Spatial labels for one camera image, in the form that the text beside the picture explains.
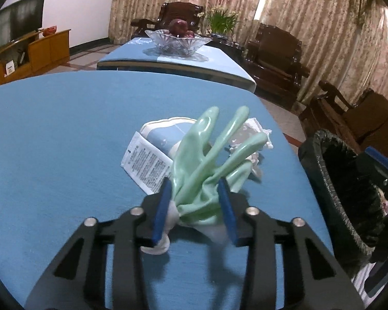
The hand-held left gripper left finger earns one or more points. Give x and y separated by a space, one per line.
161 213

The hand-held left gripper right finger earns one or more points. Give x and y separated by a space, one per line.
228 213

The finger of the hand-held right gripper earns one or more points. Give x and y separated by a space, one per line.
380 160
378 277

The black lined trash bin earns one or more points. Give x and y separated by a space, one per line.
336 180

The green rubber glove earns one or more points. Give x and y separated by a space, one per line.
197 168

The dark wooden sofa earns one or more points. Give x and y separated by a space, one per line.
368 116

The white printed sachet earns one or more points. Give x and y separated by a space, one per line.
145 164

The blue white pouch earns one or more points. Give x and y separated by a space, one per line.
165 135

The crumpled patterned white tissue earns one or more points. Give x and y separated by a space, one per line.
255 129

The table with blue tablecloth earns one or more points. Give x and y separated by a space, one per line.
51 135

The coffee table with blue cloth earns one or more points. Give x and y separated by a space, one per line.
220 64

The dark wooden armchair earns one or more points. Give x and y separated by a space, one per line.
271 48
177 9

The beige patterned curtain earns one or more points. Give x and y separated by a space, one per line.
310 6

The dark wooden side table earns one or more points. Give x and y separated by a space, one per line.
226 43

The glass fruit bowl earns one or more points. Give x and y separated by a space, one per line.
181 43

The red apple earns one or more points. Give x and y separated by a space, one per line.
190 34
177 26

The green potted plant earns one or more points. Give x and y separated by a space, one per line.
220 19

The wooden television cabinet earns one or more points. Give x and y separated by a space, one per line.
48 51

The small white box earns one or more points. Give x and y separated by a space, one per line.
10 68

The red bowl on cabinet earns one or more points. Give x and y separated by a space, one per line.
49 31

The black flat television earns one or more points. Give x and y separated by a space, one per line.
19 16

